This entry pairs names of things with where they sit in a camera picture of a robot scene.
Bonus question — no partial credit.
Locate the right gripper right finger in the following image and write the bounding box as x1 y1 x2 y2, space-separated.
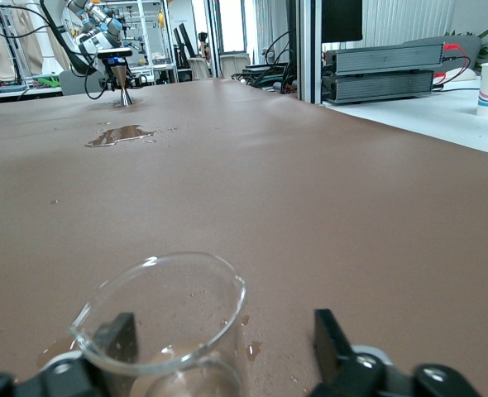
308 308 483 397

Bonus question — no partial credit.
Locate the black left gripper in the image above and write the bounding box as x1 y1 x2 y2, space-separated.
102 57 150 91

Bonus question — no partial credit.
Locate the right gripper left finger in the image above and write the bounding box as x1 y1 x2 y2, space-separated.
0 312 140 397

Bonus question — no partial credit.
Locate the steel double jigger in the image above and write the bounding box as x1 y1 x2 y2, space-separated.
112 65 136 108

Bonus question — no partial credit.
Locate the clear glass beaker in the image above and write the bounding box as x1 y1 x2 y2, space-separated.
68 251 247 397

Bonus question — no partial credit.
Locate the brown liquid puddle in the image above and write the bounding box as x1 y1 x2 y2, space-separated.
85 124 159 149

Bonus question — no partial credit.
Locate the beige office chair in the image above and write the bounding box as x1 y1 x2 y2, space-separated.
218 53 252 79
187 56 212 80

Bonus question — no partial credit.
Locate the brown table mat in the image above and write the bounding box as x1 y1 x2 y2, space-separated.
0 77 488 397

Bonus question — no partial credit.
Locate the black monitor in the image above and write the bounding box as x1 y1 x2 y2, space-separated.
321 0 364 43

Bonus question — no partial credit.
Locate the grey power supply unit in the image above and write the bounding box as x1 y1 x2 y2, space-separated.
324 43 446 76
321 69 435 105

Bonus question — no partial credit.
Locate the green potted plant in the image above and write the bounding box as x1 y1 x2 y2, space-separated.
444 27 488 63

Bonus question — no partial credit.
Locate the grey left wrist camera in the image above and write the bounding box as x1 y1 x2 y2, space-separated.
97 48 134 60

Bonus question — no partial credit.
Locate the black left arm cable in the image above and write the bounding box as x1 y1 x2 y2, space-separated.
39 0 104 100

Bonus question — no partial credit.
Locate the black cable bundle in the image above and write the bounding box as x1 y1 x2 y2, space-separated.
231 28 299 95

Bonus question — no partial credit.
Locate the aluminium frame post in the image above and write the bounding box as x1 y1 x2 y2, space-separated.
295 0 323 104

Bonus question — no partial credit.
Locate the red power cable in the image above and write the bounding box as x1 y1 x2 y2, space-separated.
432 42 473 92

